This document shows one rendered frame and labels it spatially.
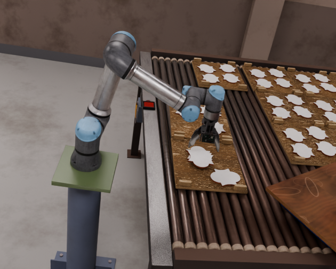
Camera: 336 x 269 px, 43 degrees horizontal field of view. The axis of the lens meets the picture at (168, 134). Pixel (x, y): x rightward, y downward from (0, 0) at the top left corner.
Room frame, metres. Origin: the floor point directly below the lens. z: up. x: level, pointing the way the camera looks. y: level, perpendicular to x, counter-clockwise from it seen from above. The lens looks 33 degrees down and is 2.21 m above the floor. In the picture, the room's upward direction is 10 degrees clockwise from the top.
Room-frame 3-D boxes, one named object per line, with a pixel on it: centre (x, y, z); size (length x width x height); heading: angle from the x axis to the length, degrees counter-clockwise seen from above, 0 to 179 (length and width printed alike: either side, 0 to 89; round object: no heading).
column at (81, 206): (1.68, 0.38, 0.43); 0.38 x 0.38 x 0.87; 3
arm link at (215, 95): (1.76, -0.18, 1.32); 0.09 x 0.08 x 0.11; 88
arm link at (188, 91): (1.75, -0.09, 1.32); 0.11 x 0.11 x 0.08; 88
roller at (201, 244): (2.16, -0.06, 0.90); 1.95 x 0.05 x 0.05; 10
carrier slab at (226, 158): (1.79, -0.22, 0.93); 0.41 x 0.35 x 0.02; 8
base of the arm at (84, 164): (1.67, 0.37, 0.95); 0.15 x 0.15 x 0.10
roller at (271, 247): (2.21, -0.36, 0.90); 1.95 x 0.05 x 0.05; 10
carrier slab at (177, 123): (2.21, -0.17, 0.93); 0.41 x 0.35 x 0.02; 7
